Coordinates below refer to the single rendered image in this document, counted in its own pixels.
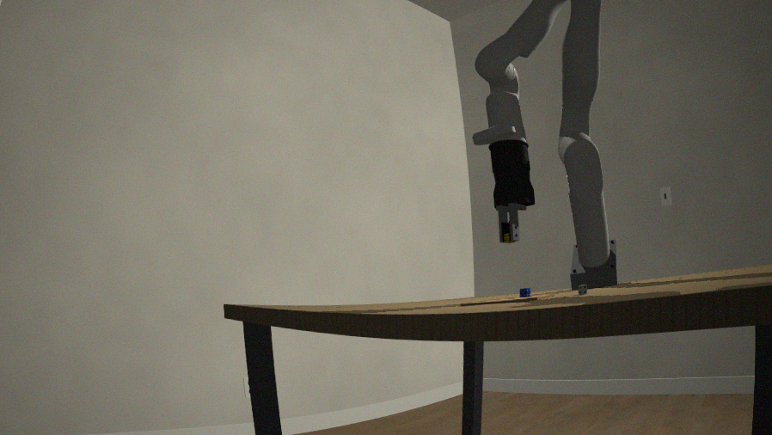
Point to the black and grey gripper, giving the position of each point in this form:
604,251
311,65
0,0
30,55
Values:
511,169

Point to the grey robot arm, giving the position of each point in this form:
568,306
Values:
580,70

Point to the tan flat mat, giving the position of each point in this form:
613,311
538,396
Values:
513,301

